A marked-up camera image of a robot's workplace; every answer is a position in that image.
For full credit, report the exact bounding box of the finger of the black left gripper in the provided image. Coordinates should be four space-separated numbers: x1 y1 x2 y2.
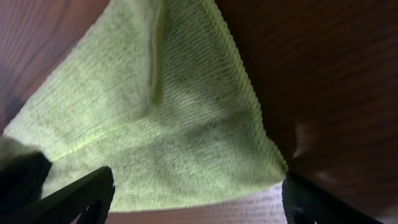
1 152 52 215

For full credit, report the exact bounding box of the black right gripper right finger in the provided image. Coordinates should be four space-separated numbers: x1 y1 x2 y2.
282 172 382 224

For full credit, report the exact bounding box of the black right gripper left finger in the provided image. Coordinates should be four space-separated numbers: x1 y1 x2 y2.
1 166 115 224

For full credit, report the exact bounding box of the light green microfiber cloth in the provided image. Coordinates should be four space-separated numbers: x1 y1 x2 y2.
1 0 287 212

